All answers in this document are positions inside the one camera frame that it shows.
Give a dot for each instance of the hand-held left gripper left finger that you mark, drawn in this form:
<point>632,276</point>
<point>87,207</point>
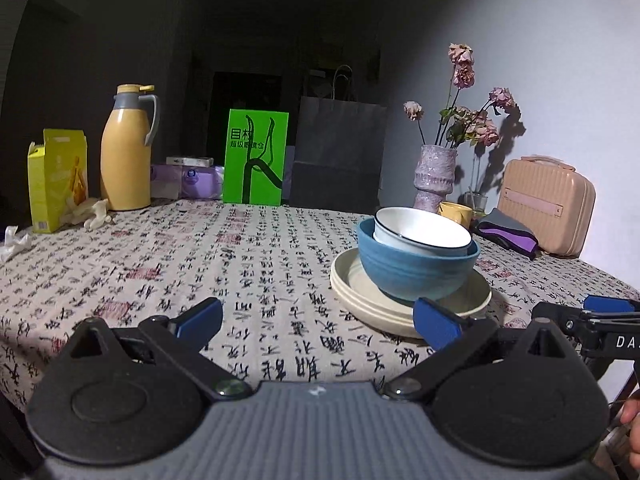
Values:
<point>200,320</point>

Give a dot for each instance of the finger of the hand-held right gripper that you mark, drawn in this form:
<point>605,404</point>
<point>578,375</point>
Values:
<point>610,304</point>
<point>565,317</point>

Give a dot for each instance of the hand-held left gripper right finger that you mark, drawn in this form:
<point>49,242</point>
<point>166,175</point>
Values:
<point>437,322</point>

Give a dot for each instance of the large cream plate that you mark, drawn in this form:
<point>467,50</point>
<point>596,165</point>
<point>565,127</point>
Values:
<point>395,331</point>

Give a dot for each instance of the blue bowl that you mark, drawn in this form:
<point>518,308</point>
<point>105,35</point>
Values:
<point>415,270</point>

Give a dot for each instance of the medium cream plate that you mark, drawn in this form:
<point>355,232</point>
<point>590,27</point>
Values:
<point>365,316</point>

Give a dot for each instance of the white bowl with dark rim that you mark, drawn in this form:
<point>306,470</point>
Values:
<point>425,230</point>

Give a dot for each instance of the deep cream plate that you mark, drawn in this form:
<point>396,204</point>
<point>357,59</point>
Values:
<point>350,280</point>

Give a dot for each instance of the person's right hand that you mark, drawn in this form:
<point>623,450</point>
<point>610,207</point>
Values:
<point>632,425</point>

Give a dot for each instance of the calligraphy print tablecloth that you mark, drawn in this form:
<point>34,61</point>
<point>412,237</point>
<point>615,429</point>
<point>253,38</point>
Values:
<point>200,270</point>

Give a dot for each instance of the grey and purple pouch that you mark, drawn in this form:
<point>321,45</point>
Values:
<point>505,232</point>

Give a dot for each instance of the yellow mug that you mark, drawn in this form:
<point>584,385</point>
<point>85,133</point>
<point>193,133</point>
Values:
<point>455,212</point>

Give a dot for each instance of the pink hard case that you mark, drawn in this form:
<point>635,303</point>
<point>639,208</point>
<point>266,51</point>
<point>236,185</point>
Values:
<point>545,205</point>

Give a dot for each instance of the clear drinking glass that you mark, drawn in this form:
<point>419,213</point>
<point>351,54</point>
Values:
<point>477,202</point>

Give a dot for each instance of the pink ceramic vase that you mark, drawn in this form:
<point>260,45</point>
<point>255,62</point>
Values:
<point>435,180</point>

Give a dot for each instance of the white rubber glove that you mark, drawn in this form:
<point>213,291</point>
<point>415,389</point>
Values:
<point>87,212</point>

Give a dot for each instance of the small white carton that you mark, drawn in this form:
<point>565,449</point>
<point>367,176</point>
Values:
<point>190,161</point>

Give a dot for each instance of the green paper bag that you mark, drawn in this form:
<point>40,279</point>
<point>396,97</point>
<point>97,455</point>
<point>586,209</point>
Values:
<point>255,160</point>

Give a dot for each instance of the yellow thermos jug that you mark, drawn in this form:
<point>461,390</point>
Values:
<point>125,160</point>

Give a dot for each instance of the black paper bag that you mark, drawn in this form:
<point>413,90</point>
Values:
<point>340,160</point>

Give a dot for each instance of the yellow snack box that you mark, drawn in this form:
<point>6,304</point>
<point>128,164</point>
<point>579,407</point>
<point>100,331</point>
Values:
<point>55,185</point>

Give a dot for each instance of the crumpled white tissue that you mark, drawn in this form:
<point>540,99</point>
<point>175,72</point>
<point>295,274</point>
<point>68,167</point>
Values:
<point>15,245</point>

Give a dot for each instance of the bunch of dried roses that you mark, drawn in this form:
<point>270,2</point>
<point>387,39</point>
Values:
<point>462,75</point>

